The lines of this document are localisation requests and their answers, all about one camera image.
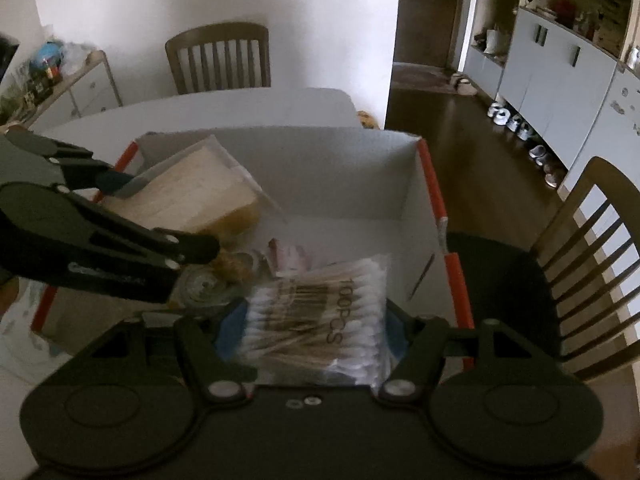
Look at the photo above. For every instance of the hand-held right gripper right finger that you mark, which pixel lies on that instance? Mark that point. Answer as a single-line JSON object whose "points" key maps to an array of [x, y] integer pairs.
{"points": [[397, 332]]}

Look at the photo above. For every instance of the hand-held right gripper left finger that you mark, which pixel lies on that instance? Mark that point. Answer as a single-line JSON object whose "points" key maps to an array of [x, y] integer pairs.
{"points": [[232, 330]]}

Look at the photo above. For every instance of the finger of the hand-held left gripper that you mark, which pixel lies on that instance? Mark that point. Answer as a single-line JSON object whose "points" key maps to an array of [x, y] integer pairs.
{"points": [[195, 249], [115, 184]]}

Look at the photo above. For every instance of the brown snack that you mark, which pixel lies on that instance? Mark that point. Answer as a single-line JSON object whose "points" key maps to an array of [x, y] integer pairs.
{"points": [[231, 266]]}

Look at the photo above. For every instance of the clear bag of bread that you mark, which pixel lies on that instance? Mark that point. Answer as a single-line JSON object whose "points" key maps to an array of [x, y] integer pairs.
{"points": [[200, 190]]}

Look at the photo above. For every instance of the bag of cotton swabs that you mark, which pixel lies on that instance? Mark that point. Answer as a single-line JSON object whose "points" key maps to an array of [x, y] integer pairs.
{"points": [[310, 330]]}

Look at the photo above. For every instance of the small red packet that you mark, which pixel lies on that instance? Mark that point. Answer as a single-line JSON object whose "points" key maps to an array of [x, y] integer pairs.
{"points": [[295, 257]]}

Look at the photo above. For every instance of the red cardboard box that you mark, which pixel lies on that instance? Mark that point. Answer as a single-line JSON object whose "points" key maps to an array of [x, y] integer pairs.
{"points": [[340, 185]]}

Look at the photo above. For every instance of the thin dark stick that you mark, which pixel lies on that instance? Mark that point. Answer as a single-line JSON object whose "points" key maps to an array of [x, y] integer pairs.
{"points": [[422, 277]]}

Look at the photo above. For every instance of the wooden sideboard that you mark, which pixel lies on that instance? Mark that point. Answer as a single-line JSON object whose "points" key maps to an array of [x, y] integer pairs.
{"points": [[85, 95]]}

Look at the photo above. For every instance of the wooden slat-back chair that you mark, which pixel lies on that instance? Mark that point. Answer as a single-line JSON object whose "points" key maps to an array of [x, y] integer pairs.
{"points": [[217, 35], [500, 285]]}

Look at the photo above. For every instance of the dark jars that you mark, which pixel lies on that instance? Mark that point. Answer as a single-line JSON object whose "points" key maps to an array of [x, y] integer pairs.
{"points": [[30, 90]]}

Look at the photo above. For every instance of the clear plastic bag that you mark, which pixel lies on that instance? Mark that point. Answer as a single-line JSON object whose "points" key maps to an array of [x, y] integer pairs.
{"points": [[76, 59]]}

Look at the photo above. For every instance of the blue globe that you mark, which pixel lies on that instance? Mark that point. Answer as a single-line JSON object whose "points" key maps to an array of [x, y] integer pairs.
{"points": [[46, 56]]}

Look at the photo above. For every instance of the row of shoes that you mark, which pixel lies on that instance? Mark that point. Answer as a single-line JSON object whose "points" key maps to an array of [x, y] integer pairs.
{"points": [[522, 130]]}

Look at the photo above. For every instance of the door mat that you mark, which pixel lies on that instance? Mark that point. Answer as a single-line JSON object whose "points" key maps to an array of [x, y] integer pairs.
{"points": [[422, 77]]}

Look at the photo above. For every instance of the beige slippers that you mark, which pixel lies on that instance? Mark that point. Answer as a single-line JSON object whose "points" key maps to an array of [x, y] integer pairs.
{"points": [[464, 85]]}

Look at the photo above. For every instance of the white bag in cubby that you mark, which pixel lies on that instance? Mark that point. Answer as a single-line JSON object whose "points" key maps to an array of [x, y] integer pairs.
{"points": [[497, 41]]}

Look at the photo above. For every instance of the brown door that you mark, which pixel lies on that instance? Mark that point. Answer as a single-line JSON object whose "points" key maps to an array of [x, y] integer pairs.
{"points": [[453, 15]]}

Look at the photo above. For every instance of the white wooden wall cabinet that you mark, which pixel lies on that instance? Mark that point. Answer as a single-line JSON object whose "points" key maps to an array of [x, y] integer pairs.
{"points": [[550, 75]]}

